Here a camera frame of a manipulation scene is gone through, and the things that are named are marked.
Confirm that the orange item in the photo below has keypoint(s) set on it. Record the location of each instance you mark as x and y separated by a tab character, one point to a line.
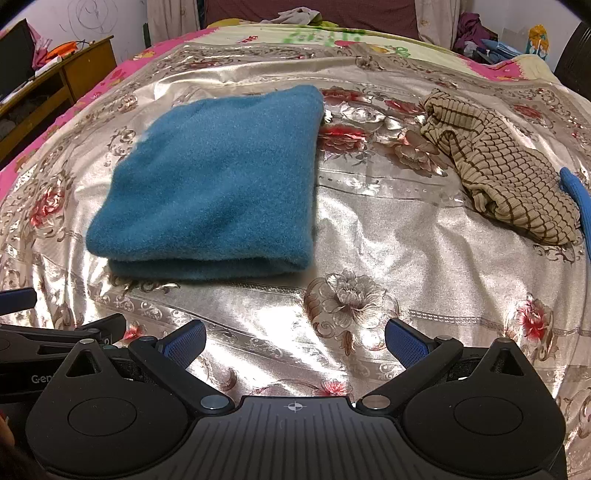
62	50

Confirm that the maroon headboard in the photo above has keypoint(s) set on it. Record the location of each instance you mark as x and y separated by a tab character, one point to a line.
360	11

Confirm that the light blue cloth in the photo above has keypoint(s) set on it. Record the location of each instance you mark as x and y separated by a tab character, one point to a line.
579	198

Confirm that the black chair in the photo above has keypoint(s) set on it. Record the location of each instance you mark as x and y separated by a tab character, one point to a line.
577	60

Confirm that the beige curtain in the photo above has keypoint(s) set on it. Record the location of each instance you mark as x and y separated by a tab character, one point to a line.
436	21
175	21

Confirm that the pink floral blanket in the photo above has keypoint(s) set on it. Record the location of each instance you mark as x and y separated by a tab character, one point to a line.
120	69

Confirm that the yellow toy figure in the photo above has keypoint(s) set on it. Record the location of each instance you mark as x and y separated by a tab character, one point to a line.
538	42

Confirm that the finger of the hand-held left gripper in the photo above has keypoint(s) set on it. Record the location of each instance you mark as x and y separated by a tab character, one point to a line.
18	300
55	330

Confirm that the cream blanket with green print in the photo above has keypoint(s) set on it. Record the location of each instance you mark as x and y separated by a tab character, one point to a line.
258	34

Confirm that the wooden side cabinet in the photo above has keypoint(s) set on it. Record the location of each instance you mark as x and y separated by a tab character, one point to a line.
87	69

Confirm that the black monitor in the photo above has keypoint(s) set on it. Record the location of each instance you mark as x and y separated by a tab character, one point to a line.
14	60

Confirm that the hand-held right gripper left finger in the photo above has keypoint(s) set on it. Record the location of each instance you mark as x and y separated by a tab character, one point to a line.
184	347

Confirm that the grey crumpled cloth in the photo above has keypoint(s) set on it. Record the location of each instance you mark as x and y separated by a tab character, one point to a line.
295	16

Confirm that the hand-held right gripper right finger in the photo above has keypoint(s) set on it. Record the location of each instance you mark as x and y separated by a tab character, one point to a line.
406	344

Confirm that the pink cloth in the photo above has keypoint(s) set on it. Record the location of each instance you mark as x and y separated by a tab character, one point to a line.
39	46

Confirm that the purple clothes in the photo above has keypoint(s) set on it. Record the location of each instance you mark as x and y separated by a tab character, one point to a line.
471	32

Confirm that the blue knit sweater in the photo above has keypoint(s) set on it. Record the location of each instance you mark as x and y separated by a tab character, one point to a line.
207	184

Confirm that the floral satin bedspread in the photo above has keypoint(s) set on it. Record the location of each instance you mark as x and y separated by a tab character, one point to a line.
369	230

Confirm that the beige striped knit garment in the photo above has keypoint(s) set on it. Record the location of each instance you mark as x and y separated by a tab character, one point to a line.
498	170

